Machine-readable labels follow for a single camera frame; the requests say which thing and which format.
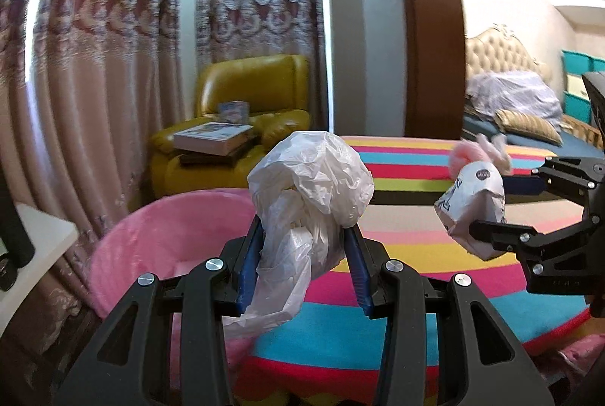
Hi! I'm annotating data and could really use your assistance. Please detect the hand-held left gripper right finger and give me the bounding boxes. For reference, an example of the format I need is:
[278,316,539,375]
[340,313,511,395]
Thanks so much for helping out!
[343,226,554,406]

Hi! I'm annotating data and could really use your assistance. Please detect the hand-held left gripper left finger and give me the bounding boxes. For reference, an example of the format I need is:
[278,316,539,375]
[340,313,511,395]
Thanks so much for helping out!
[51,214,263,406]

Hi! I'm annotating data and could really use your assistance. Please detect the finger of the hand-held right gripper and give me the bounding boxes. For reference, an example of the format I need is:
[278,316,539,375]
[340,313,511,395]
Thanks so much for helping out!
[503,156,605,201]
[468,217,591,261]

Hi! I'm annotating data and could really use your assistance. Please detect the white printed paper bag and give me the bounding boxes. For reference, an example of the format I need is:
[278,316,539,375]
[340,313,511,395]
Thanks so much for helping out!
[434,160,506,262]

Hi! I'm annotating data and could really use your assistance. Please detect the white plastic bag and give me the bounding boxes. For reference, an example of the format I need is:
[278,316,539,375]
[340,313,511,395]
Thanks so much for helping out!
[222,131,375,341]

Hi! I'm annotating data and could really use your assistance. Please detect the pink lined trash bin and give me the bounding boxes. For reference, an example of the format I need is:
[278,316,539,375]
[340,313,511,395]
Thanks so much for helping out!
[89,191,265,378]

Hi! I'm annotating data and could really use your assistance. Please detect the bed with blue sheet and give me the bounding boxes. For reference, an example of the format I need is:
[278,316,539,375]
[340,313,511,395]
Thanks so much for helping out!
[461,113,605,161]

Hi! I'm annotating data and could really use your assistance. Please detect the striped round table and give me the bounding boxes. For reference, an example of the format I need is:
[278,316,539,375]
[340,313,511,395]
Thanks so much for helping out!
[236,135,605,392]

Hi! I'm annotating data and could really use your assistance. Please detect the brown striped pillow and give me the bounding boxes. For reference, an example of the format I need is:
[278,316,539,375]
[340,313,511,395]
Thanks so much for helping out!
[494,108,563,146]

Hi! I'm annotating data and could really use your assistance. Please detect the pink foam fruit net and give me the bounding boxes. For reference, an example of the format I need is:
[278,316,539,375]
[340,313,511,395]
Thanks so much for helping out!
[448,140,492,177]

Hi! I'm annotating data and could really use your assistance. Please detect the beige tufted footboard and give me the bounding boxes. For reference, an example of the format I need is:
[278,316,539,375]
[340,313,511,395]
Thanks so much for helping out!
[560,115,605,150]

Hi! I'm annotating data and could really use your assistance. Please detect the pink floral cloth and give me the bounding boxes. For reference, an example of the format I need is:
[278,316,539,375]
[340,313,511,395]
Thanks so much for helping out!
[529,333,605,392]

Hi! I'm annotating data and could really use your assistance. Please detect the grey striped blanket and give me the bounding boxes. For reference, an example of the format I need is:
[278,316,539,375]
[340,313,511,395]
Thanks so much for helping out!
[465,70,563,123]

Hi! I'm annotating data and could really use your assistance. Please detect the thick white book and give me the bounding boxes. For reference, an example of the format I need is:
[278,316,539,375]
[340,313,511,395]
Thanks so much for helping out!
[173,122,256,154]

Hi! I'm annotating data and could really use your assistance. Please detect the teal storage drawer stack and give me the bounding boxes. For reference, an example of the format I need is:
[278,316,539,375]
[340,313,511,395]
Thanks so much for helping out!
[562,49,605,125]

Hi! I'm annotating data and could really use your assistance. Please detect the beige tufted headboard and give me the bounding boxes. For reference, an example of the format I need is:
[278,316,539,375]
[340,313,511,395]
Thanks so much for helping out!
[465,24,554,95]

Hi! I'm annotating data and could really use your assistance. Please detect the small blue box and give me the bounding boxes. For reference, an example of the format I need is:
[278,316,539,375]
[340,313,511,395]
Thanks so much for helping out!
[218,101,251,123]

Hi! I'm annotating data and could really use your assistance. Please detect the yellow leather armchair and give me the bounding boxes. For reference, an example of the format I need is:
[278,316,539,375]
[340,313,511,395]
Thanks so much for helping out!
[150,54,312,201]

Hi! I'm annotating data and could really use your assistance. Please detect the white desk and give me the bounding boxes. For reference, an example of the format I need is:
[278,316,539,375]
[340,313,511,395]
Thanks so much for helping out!
[0,200,79,307]

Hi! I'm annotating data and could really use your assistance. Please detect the black device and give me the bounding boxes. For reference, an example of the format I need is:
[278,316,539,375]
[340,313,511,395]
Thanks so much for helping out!
[0,165,36,293]

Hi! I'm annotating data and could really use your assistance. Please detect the brown wooden door frame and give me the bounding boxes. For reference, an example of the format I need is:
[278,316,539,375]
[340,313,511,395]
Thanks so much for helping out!
[397,0,466,141]

